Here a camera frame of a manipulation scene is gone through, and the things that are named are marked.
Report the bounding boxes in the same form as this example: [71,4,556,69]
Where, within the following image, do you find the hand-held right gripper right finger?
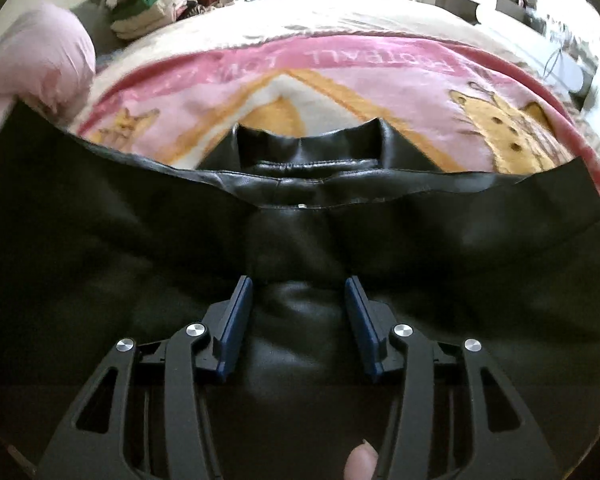
[344,275,563,480]

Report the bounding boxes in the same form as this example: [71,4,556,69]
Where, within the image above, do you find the black leather jacket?
[0,100,600,480]

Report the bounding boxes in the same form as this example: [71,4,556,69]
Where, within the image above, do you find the grey pillow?
[71,0,127,57]

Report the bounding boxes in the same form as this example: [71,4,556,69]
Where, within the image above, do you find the white round container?
[547,49,588,97]

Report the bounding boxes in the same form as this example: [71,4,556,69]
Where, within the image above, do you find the person's right hand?
[344,440,380,480]

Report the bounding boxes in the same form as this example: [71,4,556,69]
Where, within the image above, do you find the beige bed sheet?
[87,0,581,91]

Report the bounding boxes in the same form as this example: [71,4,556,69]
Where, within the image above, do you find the pink printed blanket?
[75,35,600,261]

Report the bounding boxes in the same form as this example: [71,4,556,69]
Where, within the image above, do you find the pile of folded clothes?
[109,0,253,41]

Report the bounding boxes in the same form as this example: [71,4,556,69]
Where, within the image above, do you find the cluttered white desk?
[442,0,600,106]

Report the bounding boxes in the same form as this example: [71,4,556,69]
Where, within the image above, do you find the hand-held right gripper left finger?
[35,275,255,480]

